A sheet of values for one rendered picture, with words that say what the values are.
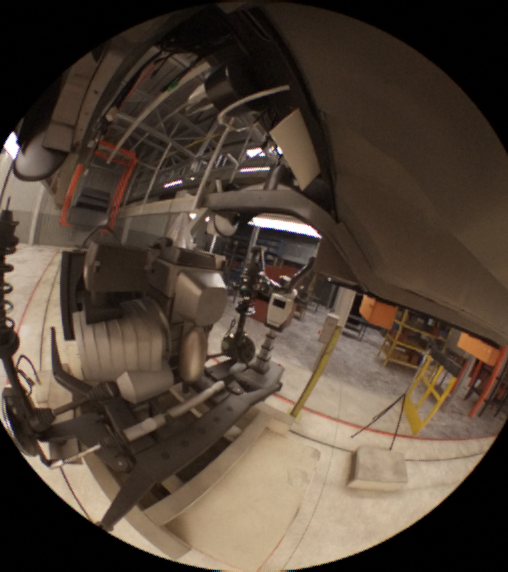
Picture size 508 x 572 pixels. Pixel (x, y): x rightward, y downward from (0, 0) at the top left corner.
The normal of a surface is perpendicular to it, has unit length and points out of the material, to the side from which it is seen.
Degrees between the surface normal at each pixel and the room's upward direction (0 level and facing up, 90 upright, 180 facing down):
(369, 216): 104
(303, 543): 0
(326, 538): 0
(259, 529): 0
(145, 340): 75
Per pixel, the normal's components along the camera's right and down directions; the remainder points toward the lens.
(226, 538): 0.26, -0.96
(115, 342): 0.73, 0.03
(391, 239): -0.62, 0.16
